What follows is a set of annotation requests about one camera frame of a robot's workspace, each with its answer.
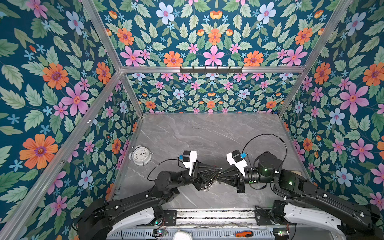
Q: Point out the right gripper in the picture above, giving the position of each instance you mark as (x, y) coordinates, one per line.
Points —
(238, 182)

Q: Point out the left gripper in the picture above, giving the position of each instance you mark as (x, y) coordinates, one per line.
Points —
(196, 179)

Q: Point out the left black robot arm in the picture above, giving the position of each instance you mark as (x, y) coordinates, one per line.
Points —
(97, 220)

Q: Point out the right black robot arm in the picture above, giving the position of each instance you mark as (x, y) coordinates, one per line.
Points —
(303, 202)

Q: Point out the wooden block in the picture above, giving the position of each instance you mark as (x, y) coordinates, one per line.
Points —
(297, 172)

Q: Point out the white round alarm clock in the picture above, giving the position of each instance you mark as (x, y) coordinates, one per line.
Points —
(140, 156)

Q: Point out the small circuit board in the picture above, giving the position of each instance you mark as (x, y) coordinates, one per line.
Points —
(160, 233)

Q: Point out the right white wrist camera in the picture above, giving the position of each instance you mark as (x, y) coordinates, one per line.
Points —
(237, 159)

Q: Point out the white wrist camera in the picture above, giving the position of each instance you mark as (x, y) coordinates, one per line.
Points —
(237, 159)
(189, 158)

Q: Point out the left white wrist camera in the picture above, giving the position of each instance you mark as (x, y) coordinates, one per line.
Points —
(189, 158)

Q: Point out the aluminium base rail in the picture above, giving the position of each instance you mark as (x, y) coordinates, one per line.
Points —
(218, 217)

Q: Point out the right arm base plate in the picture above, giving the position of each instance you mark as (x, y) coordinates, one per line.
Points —
(263, 218)

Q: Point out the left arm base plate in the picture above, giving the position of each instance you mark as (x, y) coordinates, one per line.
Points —
(166, 218)

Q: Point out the orange handled screwdriver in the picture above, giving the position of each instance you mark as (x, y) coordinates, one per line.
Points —
(244, 234)

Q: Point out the black hook rail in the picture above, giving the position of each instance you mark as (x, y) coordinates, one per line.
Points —
(210, 70)

